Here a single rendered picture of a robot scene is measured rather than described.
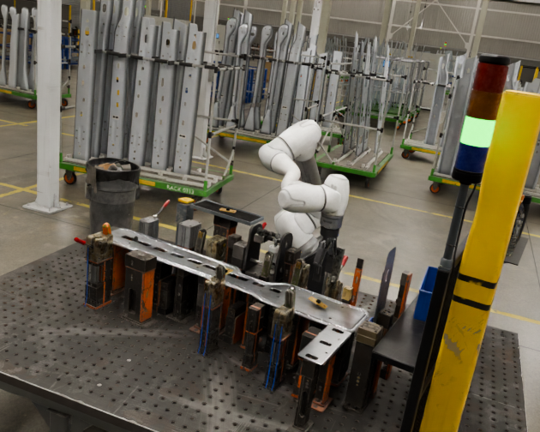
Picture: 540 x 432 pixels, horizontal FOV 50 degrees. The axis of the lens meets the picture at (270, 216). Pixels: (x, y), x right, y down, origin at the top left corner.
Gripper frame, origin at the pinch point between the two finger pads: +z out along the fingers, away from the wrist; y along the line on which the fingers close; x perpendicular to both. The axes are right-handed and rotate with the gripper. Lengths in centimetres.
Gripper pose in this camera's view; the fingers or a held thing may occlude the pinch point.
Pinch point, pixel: (322, 273)
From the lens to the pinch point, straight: 238.8
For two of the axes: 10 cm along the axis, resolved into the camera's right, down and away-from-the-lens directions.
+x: 8.7, 2.5, -4.3
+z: -1.2, 9.5, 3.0
